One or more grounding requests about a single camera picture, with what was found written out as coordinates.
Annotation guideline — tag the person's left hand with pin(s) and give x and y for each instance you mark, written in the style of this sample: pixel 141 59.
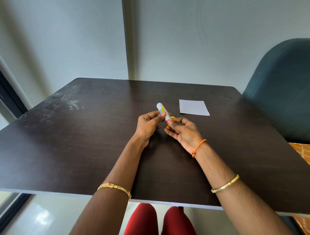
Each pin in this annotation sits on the person's left hand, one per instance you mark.
pixel 146 126

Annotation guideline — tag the person's right hand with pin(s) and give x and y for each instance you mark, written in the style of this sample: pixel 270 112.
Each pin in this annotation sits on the person's right hand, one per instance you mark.
pixel 186 134

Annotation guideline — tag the person's left thumb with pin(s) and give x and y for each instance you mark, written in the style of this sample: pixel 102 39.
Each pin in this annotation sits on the person's left thumb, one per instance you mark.
pixel 161 116

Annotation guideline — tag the person's right thumb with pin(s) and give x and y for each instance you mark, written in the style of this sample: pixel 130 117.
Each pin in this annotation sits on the person's right thumb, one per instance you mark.
pixel 179 119

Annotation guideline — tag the white and yellow glue stick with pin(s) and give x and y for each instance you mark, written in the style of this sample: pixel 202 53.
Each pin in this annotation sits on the white and yellow glue stick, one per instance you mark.
pixel 163 112

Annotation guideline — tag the person's left forearm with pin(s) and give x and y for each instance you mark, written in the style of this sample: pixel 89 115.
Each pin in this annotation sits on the person's left forearm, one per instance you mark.
pixel 113 186

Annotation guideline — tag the person's right forearm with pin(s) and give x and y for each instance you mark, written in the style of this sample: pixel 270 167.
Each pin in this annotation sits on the person's right forearm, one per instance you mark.
pixel 238 191

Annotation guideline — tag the white paper square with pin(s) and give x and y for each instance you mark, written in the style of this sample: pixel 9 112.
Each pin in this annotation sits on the white paper square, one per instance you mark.
pixel 193 107

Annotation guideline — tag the plain gold bangle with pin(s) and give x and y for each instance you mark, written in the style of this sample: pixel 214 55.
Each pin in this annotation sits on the plain gold bangle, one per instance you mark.
pixel 225 185

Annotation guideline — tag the ornate gold bangle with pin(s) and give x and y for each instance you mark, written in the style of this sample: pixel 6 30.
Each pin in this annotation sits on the ornate gold bangle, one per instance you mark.
pixel 115 187

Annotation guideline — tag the person's red trousers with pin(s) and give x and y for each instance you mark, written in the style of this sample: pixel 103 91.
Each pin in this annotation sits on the person's red trousers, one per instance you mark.
pixel 159 220

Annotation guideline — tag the teal upholstered chair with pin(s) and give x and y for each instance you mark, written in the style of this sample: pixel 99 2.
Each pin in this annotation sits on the teal upholstered chair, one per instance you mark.
pixel 281 92

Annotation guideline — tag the orange patterned cloth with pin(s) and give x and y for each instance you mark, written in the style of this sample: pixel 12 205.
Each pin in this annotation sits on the orange patterned cloth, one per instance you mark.
pixel 302 151

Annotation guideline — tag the dark window frame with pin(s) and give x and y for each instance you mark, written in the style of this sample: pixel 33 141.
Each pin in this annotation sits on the dark window frame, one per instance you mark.
pixel 11 155

